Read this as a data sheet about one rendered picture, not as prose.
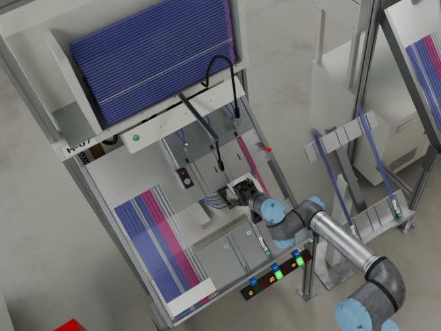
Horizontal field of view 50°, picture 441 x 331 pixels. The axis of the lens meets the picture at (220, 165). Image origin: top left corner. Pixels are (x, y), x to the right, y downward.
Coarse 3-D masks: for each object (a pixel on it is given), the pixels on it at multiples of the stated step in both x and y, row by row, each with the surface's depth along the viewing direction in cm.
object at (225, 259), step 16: (288, 208) 197; (256, 224) 193; (224, 240) 190; (240, 240) 192; (256, 240) 193; (272, 240) 196; (208, 256) 188; (224, 256) 190; (240, 256) 192; (256, 256) 194; (272, 256) 195; (208, 272) 188; (224, 272) 190; (240, 272) 192; (224, 288) 190
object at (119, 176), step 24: (96, 168) 175; (120, 168) 177; (144, 168) 180; (168, 168) 182; (192, 168) 185; (216, 168) 188; (240, 168) 191; (120, 192) 177; (168, 192) 183; (192, 192) 185
